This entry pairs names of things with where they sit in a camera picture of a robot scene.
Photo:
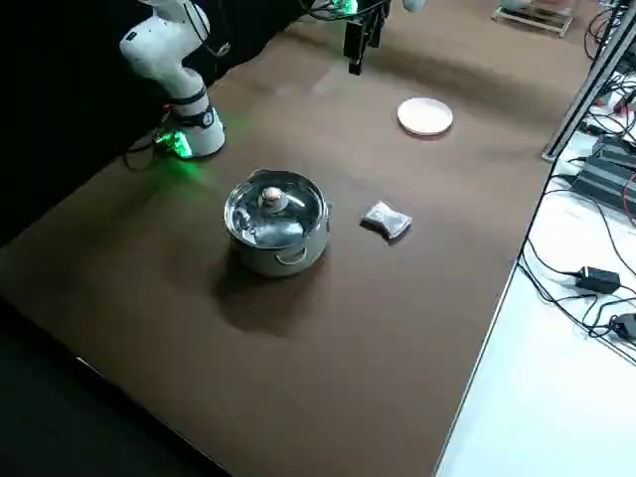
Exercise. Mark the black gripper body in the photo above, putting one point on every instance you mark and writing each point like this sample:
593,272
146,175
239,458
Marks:
370,10

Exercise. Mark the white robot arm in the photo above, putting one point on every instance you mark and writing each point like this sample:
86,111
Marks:
164,54

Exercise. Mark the glass pot lid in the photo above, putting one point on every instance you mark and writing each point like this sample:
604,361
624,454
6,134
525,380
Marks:
293,218

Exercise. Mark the steel cooking pot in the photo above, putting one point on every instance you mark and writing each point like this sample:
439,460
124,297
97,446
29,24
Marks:
278,263

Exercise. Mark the black ribbed power supply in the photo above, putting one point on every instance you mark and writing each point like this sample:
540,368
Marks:
616,147
603,185

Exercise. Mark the small black power adapter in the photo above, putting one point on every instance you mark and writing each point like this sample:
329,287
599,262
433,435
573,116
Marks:
598,279
625,324

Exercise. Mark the aluminium frame post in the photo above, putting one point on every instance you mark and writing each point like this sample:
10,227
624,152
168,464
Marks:
581,94

